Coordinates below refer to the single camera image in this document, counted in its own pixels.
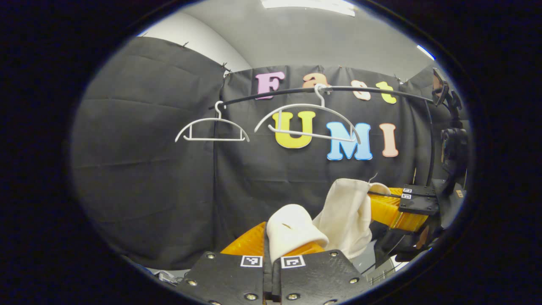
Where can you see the large ceiling light panel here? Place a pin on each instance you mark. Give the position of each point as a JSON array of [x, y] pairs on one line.
[[309, 6]]

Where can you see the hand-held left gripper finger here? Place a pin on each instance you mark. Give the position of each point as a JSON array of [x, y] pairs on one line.
[[267, 271], [276, 279]]

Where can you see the black backdrop cloth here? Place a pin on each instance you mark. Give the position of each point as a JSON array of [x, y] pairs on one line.
[[148, 190]]

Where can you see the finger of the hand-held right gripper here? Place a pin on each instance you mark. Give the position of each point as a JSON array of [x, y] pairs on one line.
[[419, 190], [417, 205]]

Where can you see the black clothes rack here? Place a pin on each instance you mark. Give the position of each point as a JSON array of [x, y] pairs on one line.
[[292, 92]]

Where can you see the small ceiling light panel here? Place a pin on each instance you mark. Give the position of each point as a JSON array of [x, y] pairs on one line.
[[425, 51]]

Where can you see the white hanger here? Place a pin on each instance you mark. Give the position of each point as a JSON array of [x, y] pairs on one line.
[[219, 113], [322, 99]]

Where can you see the cream shirt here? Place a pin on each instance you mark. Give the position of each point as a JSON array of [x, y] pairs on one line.
[[347, 216]]

